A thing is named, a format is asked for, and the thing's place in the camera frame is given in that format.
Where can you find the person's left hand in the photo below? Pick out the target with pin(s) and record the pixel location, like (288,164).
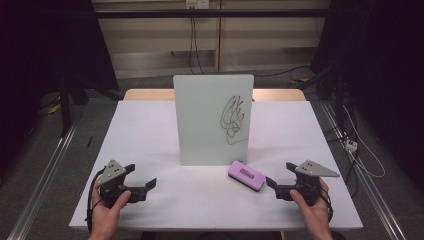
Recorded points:
(106,216)

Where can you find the white table cover sheet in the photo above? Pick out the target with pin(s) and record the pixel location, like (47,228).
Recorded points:
(150,133)

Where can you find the white whiteboard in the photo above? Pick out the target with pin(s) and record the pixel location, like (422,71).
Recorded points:
(213,120)

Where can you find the black pen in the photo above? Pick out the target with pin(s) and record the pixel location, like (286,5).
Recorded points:
(89,142)

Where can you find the purple whiteboard eraser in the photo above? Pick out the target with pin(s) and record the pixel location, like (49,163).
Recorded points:
(246,175)

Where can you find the wooden table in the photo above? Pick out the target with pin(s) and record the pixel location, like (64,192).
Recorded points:
(280,94)

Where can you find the metal floor rail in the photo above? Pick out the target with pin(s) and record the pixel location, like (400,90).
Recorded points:
(43,180)
(366,186)

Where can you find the white power adapter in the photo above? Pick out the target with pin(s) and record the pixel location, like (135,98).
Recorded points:
(351,145)

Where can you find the white wall socket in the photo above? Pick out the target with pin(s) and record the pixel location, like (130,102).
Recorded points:
(197,3)

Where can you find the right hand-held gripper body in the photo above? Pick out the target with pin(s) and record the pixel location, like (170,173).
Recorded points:
(308,186)

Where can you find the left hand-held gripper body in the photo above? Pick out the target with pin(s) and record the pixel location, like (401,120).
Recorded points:
(115,186)

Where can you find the black metal stand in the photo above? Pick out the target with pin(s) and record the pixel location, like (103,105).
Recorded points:
(65,103)

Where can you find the black horizontal bar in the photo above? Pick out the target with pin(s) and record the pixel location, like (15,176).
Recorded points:
(200,13)

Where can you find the person's right hand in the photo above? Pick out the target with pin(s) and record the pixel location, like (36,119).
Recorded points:
(311,213)

